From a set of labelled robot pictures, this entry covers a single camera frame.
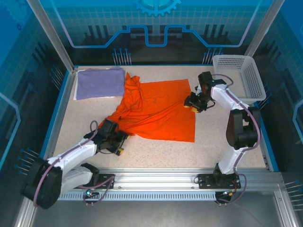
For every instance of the orange t-shirt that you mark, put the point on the orange t-shirt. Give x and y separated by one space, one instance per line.
161 106

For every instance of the white perforated plastic basket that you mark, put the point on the white perforated plastic basket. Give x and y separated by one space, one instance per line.
236 80

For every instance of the folded purple t-shirt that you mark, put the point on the folded purple t-shirt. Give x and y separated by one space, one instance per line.
101 82

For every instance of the black connector with LED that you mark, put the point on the black connector with LED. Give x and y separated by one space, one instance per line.
227 194
91 193

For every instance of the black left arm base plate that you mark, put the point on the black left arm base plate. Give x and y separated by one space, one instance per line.
105 180

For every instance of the aluminium mounting rail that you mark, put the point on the aluminium mounting rail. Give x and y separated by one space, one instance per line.
154 179

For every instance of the aluminium side rail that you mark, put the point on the aluminium side rail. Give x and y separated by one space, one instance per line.
56 125
270 151

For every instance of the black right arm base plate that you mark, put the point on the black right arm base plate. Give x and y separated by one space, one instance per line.
206 181

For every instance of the aluminium frame post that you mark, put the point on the aluminium frame post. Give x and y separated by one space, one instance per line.
50 35
261 26

